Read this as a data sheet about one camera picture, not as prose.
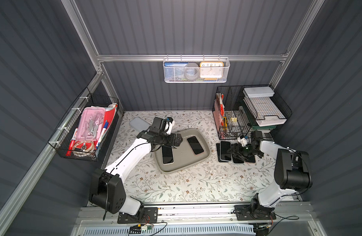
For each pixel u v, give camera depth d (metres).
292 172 0.48
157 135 0.63
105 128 0.71
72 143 0.65
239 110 1.16
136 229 0.72
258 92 1.02
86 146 0.67
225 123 1.11
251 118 0.94
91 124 0.72
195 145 1.00
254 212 0.68
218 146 0.98
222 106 1.12
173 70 0.83
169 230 0.71
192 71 0.91
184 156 0.94
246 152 0.82
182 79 0.89
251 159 0.89
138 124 1.11
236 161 0.90
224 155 0.96
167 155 0.94
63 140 0.62
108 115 0.77
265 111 0.94
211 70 0.88
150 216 0.74
